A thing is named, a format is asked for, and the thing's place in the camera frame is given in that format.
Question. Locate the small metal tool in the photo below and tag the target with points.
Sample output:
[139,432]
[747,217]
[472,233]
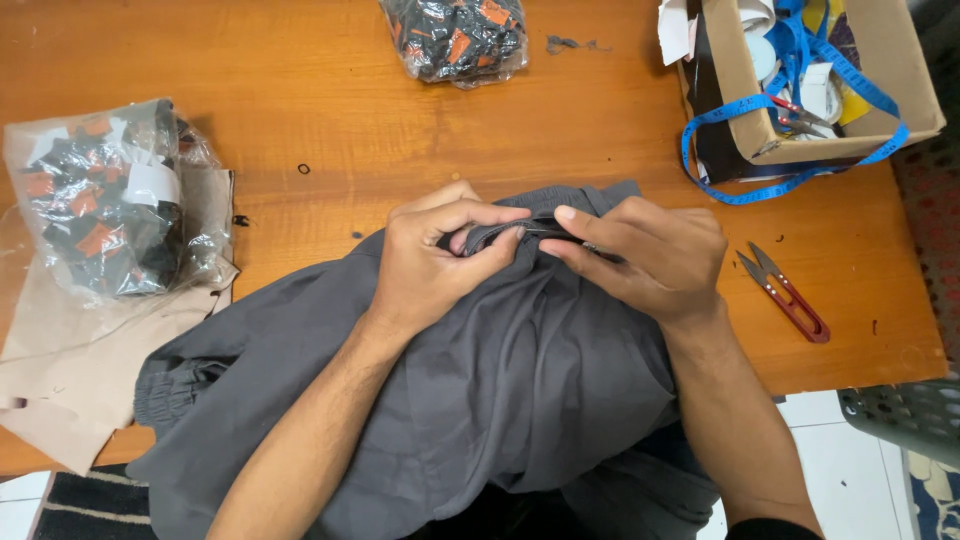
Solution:
[604,250]

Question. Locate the small black fabric scrap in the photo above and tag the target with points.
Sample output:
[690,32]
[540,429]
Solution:
[240,220]

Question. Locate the grey trousers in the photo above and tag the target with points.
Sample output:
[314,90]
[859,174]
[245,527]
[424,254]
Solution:
[525,375]

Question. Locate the large bag of black-orange labels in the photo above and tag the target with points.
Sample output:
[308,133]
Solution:
[105,202]

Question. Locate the cardboard box of sewing supplies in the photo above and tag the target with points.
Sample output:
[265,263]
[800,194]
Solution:
[892,90]

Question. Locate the person's left hand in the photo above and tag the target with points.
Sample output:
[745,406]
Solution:
[420,270]

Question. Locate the person's right hand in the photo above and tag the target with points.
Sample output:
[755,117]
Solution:
[660,259]

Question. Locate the beige paper sheet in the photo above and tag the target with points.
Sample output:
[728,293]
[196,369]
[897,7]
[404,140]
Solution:
[82,360]

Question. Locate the black sleeve cuff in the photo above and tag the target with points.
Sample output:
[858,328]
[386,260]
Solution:
[772,529]

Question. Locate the grey plastic basket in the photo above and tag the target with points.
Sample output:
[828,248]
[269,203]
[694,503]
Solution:
[907,420]

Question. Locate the white paper pieces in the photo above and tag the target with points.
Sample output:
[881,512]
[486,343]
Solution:
[675,30]

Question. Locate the grey thread scrap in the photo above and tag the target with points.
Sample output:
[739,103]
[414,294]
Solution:
[566,43]

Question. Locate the blue measuring tape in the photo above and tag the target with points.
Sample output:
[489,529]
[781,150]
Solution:
[855,75]

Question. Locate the black striped mat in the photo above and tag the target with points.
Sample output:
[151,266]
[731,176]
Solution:
[94,506]

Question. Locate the blue patterned rug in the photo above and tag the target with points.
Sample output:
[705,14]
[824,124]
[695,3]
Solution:
[937,499]

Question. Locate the small bag of black-orange labels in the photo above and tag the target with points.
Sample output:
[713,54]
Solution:
[454,37]

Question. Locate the red thread snips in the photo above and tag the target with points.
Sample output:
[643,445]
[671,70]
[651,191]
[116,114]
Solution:
[787,296]

